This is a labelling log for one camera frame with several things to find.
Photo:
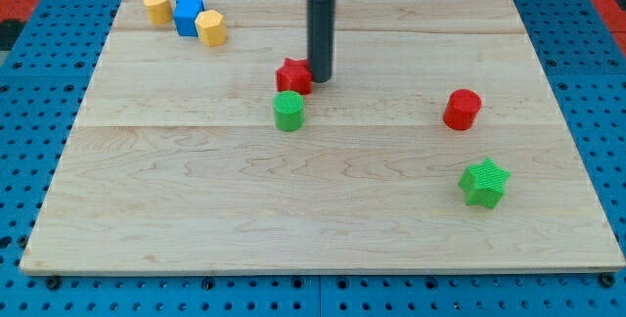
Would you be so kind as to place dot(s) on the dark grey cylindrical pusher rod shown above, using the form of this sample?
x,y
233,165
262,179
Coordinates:
x,y
320,38

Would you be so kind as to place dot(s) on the red star block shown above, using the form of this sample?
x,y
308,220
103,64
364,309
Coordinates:
x,y
294,75

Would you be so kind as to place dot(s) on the green cylinder block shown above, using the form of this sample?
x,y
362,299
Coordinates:
x,y
288,107

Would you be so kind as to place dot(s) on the yellow hexagon block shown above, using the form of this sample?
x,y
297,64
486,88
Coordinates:
x,y
211,28

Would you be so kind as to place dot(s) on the blue house-shaped block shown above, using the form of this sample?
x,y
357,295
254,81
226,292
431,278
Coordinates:
x,y
185,14

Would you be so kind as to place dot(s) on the yellow heart block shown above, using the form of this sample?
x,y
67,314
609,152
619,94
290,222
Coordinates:
x,y
158,11

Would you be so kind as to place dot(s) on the red cylinder block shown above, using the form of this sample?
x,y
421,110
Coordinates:
x,y
462,109

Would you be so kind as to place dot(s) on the light wooden board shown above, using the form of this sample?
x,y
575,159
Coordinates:
x,y
174,166

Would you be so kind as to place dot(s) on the green star block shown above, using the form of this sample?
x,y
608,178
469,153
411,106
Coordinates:
x,y
484,183

